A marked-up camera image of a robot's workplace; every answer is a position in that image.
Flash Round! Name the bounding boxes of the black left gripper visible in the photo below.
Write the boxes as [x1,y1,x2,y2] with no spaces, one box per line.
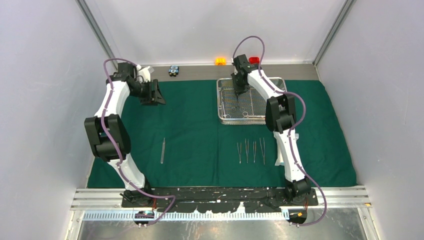
[129,79,166,107]

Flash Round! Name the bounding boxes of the red toy block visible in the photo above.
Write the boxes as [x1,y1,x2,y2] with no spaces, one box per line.
[248,56,261,65]

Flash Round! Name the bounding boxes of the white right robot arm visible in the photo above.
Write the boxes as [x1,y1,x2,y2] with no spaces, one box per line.
[231,54,312,205]

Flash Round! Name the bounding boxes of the steel ring-handled scissors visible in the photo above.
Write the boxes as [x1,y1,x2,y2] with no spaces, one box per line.
[240,111,252,119]

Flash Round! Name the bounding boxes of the yellow toy block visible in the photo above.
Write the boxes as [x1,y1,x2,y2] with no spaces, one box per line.
[214,57,227,66]

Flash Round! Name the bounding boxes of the steel surgical forceps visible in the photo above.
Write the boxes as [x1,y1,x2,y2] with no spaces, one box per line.
[236,142,243,164]

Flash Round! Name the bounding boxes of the steel needle holder clamp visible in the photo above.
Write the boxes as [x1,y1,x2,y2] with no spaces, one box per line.
[252,141,257,163]

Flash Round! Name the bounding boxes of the long steel probe rod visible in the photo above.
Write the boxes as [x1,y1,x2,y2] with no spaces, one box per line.
[160,137,166,164]

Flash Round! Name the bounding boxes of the blue owl toy block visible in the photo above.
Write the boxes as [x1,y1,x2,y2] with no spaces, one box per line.
[168,65,180,77]

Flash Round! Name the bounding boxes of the green surgical drape cloth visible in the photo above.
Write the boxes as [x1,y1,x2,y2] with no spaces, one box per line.
[87,78,358,189]

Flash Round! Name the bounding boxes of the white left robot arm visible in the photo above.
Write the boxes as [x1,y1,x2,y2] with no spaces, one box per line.
[84,62,166,207]

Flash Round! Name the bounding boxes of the metal mesh instrument tray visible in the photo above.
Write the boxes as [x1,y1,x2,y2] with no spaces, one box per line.
[216,77,267,125]

